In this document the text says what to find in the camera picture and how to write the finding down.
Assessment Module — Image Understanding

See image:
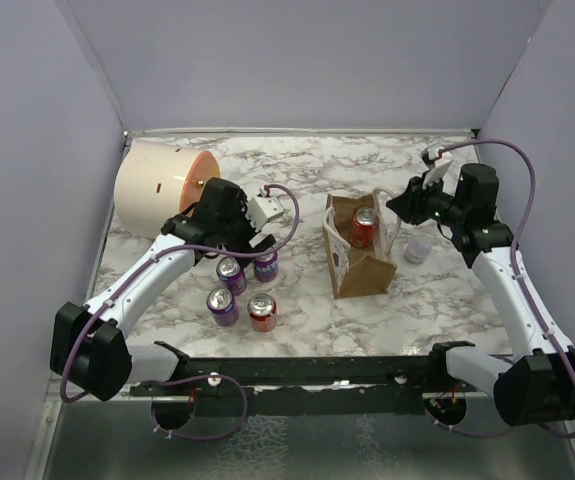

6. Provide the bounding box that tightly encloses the red cola can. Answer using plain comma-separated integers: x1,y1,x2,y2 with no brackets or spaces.
247,293,277,333
348,207,378,248

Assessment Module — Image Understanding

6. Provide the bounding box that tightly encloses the cream cylindrical drum container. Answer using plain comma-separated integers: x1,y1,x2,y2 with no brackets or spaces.
113,140,220,239

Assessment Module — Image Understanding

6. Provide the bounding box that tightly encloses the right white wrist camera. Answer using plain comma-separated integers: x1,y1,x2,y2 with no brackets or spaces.
421,144,453,189

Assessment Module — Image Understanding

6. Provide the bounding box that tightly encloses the purple fanta can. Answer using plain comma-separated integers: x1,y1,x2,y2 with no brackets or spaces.
206,287,239,327
253,252,279,283
216,257,247,296

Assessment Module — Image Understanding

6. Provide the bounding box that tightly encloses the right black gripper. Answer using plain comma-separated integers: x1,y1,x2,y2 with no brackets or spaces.
387,170,467,228

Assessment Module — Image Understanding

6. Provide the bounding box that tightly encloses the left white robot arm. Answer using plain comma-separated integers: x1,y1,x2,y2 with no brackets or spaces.
50,178,284,403

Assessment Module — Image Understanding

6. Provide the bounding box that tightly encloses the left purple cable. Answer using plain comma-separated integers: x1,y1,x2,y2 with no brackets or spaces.
60,183,301,441

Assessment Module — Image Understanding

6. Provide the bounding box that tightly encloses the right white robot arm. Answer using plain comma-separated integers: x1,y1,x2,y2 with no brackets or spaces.
386,164,575,427

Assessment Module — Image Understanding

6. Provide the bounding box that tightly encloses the black metal base frame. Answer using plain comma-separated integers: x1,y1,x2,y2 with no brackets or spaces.
129,339,473,419

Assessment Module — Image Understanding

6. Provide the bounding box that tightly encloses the small clear plastic cup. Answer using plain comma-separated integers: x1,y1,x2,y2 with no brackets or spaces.
404,236,432,265

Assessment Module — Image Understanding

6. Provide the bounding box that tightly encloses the jute canvas tote bag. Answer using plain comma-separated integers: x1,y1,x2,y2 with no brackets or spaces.
322,187,401,299

